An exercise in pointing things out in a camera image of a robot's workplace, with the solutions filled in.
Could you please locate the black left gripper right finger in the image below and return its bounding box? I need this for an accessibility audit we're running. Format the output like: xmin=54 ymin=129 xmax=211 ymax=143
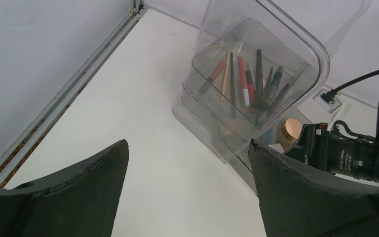
xmin=248 ymin=139 xmax=379 ymax=237

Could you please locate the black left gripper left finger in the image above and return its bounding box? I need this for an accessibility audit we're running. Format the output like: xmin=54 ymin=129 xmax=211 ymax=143
xmin=0 ymin=140 xmax=129 ymax=237

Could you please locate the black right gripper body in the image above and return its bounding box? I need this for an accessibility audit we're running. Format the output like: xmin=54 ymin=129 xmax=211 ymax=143
xmin=286 ymin=104 xmax=379 ymax=183

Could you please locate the cream jar gold lid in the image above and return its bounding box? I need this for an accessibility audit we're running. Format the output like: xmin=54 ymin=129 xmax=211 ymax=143
xmin=277 ymin=118 xmax=303 ymax=151

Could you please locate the thin black liner brush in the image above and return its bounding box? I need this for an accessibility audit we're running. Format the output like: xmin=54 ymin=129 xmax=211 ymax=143
xmin=230 ymin=52 xmax=237 ymax=119

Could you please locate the thin black pencil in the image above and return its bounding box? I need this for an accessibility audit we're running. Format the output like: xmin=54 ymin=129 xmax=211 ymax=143
xmin=258 ymin=83 xmax=291 ymax=122

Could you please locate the red silver lip gloss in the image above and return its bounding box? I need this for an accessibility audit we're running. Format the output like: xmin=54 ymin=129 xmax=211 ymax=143
xmin=237 ymin=56 xmax=250 ymax=107

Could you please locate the wooden handle brush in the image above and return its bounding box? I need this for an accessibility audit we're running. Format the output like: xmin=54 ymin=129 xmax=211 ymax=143
xmin=220 ymin=48 xmax=231 ymax=101

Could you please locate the clear acrylic makeup organizer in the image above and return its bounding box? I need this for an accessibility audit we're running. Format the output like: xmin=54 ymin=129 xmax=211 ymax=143
xmin=172 ymin=0 xmax=371 ymax=189

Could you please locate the grey metallic stick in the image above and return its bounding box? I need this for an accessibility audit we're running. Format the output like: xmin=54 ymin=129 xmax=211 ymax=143
xmin=247 ymin=61 xmax=257 ymax=90

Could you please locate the red lip gloss tube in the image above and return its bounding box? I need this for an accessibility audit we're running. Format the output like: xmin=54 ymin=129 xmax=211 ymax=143
xmin=198 ymin=60 xmax=226 ymax=94

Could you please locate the clear liquid bottle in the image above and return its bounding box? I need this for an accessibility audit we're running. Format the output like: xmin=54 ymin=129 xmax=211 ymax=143
xmin=261 ymin=128 xmax=275 ymax=145

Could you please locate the black powder brush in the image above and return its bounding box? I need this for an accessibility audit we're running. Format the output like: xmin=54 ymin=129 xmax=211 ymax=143
xmin=253 ymin=49 xmax=269 ymax=112

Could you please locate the black brow comb brush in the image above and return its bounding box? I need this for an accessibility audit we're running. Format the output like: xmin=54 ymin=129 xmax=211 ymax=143
xmin=264 ymin=67 xmax=274 ymax=98

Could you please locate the dark concealer stick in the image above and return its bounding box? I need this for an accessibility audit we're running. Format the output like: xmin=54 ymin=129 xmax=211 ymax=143
xmin=267 ymin=66 xmax=284 ymax=102

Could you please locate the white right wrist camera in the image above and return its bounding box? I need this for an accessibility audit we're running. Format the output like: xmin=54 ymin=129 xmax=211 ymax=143
xmin=313 ymin=88 xmax=344 ymax=114

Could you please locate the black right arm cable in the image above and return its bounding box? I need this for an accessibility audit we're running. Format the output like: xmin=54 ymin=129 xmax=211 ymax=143
xmin=320 ymin=64 xmax=379 ymax=143

